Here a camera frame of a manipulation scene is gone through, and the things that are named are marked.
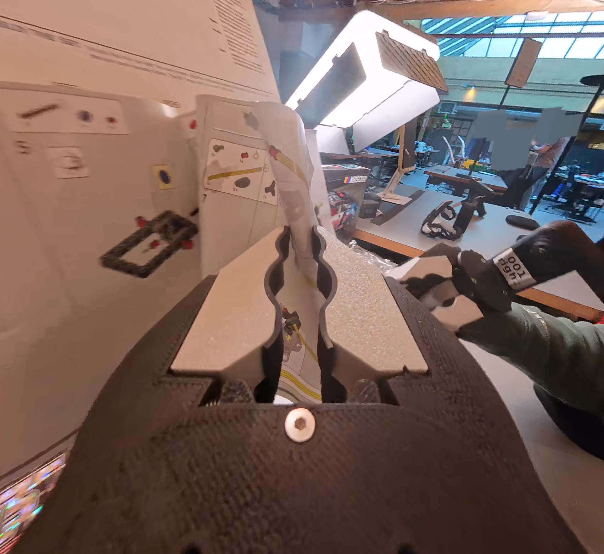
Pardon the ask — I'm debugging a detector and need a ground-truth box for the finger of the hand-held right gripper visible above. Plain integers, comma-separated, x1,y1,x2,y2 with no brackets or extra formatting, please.
386,243,462,296
419,280,486,334

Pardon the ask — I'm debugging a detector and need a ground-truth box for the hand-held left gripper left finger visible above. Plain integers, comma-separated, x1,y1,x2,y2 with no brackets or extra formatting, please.
170,226,290,399

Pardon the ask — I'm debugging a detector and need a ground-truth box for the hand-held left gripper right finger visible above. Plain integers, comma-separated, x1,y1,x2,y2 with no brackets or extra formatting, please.
312,226,429,399

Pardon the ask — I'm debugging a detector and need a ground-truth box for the lego instruction booklet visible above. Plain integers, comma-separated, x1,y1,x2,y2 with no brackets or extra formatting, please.
0,82,331,474

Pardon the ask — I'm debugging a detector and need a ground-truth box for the person's right forearm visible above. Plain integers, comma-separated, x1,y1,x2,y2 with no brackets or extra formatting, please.
457,303,604,422

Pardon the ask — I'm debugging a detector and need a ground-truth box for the black lego set box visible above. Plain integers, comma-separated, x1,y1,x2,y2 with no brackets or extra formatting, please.
321,165,373,243

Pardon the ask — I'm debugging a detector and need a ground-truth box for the background work table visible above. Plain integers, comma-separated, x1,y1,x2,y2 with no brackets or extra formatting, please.
354,183,604,323

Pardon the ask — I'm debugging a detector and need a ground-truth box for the black white headset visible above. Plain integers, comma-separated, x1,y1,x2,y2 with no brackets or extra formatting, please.
420,200,466,239

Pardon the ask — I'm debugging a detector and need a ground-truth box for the black handheld device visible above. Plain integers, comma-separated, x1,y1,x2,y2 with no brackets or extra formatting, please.
453,195,488,237

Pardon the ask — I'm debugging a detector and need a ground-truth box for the black desk mat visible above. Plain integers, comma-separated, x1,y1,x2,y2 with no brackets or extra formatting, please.
370,188,425,227

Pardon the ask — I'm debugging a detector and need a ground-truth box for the light panel on wooden stand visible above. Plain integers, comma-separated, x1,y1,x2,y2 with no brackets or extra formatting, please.
285,9,449,208

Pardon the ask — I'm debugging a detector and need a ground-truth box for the hanging cardboard sign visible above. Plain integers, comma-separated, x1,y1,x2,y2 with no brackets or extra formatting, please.
505,37,542,88

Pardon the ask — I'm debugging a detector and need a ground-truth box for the colourful sticker sheet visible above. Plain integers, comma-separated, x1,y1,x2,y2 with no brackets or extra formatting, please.
0,452,67,550

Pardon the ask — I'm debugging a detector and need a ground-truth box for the white printed instruction sheet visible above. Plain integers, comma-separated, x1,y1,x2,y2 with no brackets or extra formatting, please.
0,0,282,109

